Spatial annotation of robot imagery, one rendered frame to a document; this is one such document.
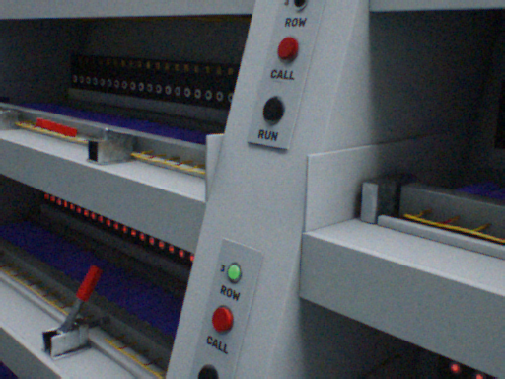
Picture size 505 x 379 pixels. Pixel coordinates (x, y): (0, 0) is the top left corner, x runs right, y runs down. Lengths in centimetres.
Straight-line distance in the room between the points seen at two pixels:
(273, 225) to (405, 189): 10
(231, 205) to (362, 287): 12
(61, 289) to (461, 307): 51
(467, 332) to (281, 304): 12
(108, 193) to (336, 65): 26
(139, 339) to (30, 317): 16
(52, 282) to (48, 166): 16
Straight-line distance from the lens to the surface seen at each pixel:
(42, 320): 72
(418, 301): 35
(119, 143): 61
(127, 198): 55
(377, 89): 43
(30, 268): 82
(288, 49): 42
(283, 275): 40
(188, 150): 56
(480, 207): 41
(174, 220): 49
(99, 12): 67
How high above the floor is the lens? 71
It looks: 1 degrees down
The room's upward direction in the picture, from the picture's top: 14 degrees clockwise
